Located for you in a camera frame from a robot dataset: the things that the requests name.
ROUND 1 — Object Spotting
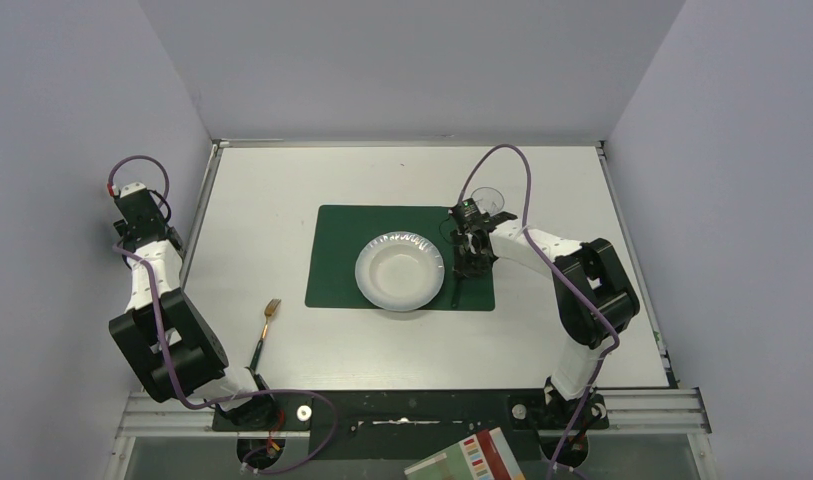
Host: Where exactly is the gold knife black handle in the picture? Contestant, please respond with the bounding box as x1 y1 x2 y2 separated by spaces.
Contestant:
450 275 462 310

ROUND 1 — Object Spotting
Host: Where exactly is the colourful booklet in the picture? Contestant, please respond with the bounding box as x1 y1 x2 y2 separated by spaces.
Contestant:
404 428 525 480

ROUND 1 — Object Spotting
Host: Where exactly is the aluminium frame rail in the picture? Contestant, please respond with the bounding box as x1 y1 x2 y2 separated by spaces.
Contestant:
116 389 712 438

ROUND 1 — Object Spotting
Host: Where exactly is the white plate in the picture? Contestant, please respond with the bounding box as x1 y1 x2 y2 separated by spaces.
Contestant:
354 231 446 312

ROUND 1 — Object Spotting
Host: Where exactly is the clear plastic cup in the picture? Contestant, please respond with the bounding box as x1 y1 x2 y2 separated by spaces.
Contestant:
471 186 505 216

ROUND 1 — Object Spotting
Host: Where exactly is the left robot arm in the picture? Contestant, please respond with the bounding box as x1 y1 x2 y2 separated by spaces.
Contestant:
109 182 278 429

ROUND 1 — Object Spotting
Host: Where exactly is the gold fork black handle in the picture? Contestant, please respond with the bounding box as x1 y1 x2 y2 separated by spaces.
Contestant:
248 298 282 372

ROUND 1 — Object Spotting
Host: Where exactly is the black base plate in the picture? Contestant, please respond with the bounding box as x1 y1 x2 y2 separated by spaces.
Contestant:
212 388 609 460

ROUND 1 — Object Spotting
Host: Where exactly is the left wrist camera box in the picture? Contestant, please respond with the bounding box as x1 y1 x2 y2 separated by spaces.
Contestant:
119 182 148 199

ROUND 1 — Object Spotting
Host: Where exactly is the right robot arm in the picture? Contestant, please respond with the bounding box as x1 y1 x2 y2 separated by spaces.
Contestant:
448 199 641 419

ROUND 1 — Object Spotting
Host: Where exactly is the green placemat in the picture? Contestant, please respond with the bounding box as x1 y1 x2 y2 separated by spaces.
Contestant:
305 205 495 312

